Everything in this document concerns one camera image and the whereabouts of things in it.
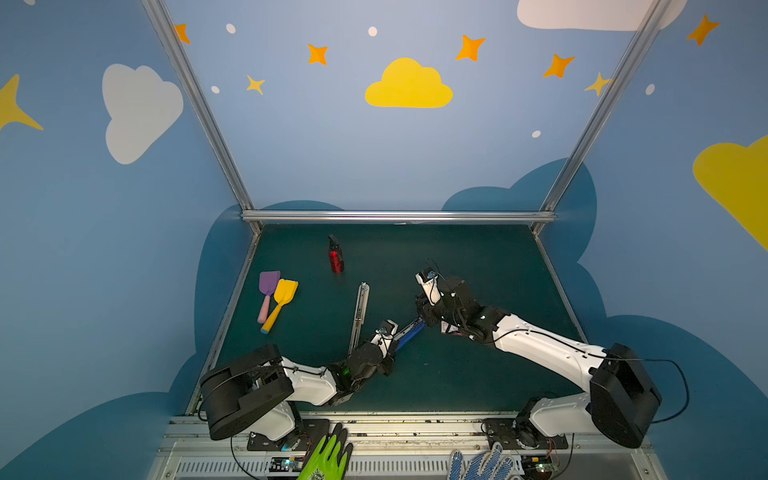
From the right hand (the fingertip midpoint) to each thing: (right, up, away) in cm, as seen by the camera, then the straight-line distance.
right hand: (422, 297), depth 84 cm
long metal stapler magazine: (-18, -2, +15) cm, 23 cm away
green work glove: (-23, -36, -14) cm, 45 cm away
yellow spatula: (-46, -1, +17) cm, 49 cm away
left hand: (-6, -13, 0) cm, 15 cm away
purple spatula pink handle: (-52, +3, +19) cm, 55 cm away
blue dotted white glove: (+14, -38, -15) cm, 43 cm away
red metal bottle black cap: (-28, +12, +16) cm, 34 cm away
